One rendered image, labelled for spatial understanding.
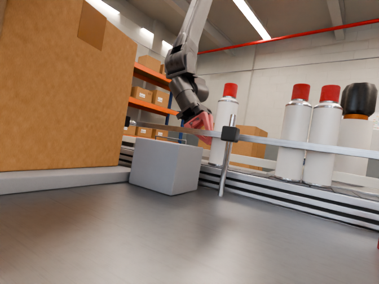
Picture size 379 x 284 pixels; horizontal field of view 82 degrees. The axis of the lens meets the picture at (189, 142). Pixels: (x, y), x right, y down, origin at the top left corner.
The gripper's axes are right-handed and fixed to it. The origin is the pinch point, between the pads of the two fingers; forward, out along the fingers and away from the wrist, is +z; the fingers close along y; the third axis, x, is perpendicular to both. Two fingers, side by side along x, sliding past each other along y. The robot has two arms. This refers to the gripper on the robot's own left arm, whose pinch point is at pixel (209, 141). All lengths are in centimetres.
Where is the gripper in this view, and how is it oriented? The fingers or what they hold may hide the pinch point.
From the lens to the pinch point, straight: 56.3
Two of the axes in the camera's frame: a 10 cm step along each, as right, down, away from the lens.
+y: 4.6, 0.8, 8.8
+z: 4.3, 8.5, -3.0
